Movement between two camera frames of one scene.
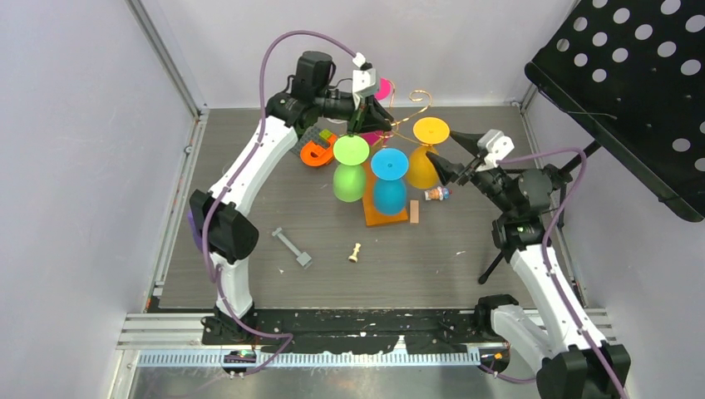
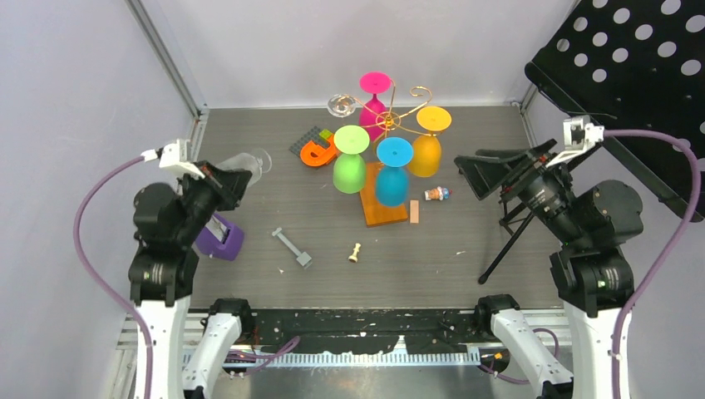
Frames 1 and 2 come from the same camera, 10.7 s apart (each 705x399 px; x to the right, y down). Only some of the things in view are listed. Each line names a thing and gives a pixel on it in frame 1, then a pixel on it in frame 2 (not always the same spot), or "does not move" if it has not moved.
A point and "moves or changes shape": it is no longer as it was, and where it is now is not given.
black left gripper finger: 372,101 to 219,178
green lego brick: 325,134 does not move
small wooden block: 414,211 does not move
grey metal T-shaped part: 303,258 does not move
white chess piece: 354,257 does not move
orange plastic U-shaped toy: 314,155 does not move
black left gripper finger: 369,125 to 228,187
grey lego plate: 313,135 does not move
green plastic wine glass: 350,152 moves or changes shape
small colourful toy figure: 439,193 does not move
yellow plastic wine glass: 428,132 moves or changes shape
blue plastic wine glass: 389,167 moves or changes shape
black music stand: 632,74 does not move
